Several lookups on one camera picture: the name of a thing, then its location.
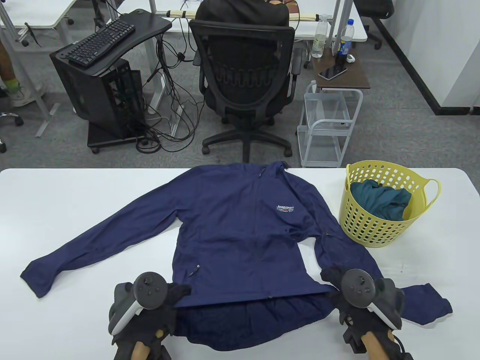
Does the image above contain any white wire trolley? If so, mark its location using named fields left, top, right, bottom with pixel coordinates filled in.
left=297, top=80, right=364, bottom=168

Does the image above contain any dark garment on chair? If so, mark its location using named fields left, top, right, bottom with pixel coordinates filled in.
left=195, top=0, right=291, bottom=27

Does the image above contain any black smartphone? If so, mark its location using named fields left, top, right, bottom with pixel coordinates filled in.
left=318, top=66, right=348, bottom=81

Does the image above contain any black rolling tower stand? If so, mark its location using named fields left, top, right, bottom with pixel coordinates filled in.
left=87, top=121, right=151, bottom=154

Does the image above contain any black computer keyboard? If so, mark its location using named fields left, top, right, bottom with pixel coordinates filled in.
left=67, top=19, right=136, bottom=68

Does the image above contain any brown side table top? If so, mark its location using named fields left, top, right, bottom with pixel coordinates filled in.
left=311, top=46, right=371, bottom=90

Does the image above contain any person's left forearm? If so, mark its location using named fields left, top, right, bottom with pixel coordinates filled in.
left=131, top=339, right=155, bottom=360

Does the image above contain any person's right forearm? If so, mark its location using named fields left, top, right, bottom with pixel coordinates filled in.
left=360, top=330, right=399, bottom=360

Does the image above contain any dark soda bottle blue cap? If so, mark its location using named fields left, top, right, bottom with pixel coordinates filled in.
left=334, top=19, right=355, bottom=69

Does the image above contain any navy blue zip jacket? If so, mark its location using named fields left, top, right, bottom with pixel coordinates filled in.
left=20, top=161, right=453, bottom=352

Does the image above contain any black chair base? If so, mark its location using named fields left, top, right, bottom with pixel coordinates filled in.
left=354, top=0, right=395, bottom=50

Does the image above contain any clear plastic water bottle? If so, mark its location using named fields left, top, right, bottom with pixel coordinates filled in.
left=311, top=14, right=329, bottom=59

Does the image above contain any black computer tower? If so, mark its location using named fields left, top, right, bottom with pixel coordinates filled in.
left=51, top=52, right=145, bottom=140

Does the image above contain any long white desk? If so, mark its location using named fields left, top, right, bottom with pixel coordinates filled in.
left=164, top=0, right=368, bottom=43

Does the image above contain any teal garment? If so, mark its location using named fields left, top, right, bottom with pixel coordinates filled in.
left=351, top=179, right=412, bottom=221

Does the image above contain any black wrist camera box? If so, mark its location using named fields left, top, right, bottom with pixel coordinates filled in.
left=342, top=323, right=369, bottom=354

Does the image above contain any bundle of black cables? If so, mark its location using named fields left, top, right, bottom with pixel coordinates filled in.
left=134, top=15, right=200, bottom=154

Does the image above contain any yellow perforated plastic basket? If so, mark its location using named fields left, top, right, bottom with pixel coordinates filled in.
left=339, top=160, right=442, bottom=248

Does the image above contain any chrome chair base with caster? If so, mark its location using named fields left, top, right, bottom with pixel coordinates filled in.
left=0, top=111, right=24, bottom=127

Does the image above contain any person's left hand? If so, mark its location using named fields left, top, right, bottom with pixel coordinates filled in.
left=111, top=282, right=192, bottom=347

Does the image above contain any black mesh office chair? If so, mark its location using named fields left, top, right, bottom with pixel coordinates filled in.
left=189, top=18, right=303, bottom=163

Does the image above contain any black curved desk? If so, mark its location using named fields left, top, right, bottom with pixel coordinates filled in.
left=50, top=9, right=173, bottom=78

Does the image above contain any person's right hand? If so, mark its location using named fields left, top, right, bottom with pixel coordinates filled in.
left=320, top=265, right=376, bottom=332

